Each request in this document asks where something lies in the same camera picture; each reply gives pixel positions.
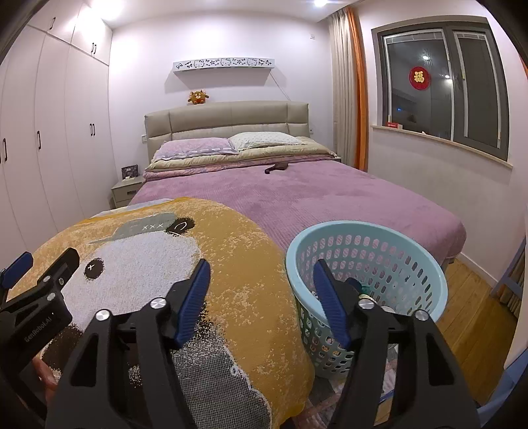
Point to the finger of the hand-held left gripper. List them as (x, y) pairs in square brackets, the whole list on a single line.
[(62, 268), (18, 265)]

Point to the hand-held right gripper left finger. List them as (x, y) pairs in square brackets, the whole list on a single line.
[(192, 307)]

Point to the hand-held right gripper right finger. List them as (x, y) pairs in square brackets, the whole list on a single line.
[(330, 307)]

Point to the light blue plastic basket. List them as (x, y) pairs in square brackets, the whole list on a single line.
[(392, 247)]

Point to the person's left hand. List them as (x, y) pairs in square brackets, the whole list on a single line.
[(45, 375)]

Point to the yellow bear print blanket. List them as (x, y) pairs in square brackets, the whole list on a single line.
[(247, 268)]

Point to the beige nightstand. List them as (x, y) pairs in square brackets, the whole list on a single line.
[(126, 192)]

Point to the purple bed blanket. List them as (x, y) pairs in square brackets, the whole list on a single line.
[(330, 198)]

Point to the white wardrobe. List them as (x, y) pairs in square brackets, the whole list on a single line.
[(53, 144)]

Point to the pink patterned quilt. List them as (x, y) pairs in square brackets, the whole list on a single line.
[(206, 170)]

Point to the dark brown object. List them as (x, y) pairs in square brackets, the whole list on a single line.
[(278, 167)]

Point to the beige folded quilt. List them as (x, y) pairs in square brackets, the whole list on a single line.
[(313, 150)]

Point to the purple pillow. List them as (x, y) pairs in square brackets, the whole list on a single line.
[(194, 146)]

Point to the white dotted pillow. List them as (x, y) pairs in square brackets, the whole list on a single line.
[(264, 139)]

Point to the beige upholstered headboard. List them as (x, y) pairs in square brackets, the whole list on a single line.
[(227, 119)]

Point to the white windowsill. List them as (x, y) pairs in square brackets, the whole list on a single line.
[(412, 134)]

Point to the small red box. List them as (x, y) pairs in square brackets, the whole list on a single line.
[(394, 125)]

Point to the brown plush toy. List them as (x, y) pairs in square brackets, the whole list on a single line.
[(199, 98)]

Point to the beige and orange curtain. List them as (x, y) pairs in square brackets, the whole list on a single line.
[(344, 82)]

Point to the red round window decoration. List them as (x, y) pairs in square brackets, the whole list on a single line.
[(418, 77)]

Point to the dark grey framed window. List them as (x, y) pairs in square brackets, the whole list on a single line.
[(474, 82)]

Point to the dark picture frame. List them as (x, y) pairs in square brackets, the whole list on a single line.
[(130, 171)]

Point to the white wall shelf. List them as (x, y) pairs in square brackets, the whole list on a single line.
[(222, 65)]

